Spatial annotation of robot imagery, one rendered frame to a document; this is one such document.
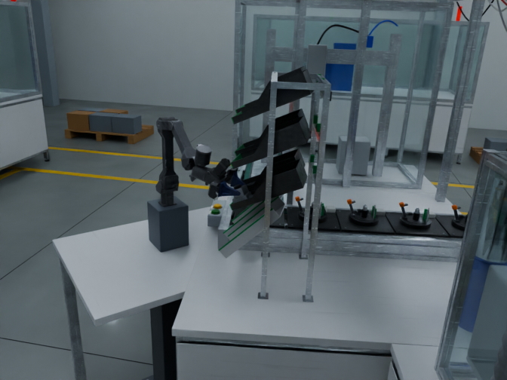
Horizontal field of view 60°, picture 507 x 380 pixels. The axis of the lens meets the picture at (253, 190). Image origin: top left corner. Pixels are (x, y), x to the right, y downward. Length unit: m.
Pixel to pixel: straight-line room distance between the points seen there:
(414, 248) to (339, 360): 0.72
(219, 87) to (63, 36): 3.89
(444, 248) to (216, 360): 1.12
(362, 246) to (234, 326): 0.76
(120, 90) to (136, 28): 1.48
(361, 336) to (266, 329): 0.32
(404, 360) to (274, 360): 0.42
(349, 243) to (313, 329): 0.58
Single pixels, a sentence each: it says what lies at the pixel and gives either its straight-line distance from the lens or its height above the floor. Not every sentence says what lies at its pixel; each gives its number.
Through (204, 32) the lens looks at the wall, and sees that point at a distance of 10.32.
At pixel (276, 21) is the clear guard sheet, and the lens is 3.29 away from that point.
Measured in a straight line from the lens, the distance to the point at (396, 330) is 1.67.
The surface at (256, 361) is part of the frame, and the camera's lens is 1.62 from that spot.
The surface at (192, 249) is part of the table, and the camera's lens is 2.05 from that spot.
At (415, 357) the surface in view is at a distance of 1.58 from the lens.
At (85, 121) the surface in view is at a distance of 7.71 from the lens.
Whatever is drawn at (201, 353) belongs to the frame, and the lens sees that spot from 1.63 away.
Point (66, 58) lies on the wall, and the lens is 11.82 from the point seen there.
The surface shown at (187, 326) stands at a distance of 1.58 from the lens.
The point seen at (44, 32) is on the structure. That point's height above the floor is 1.55.
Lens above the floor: 1.82
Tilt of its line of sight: 20 degrees down
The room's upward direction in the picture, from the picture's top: 2 degrees clockwise
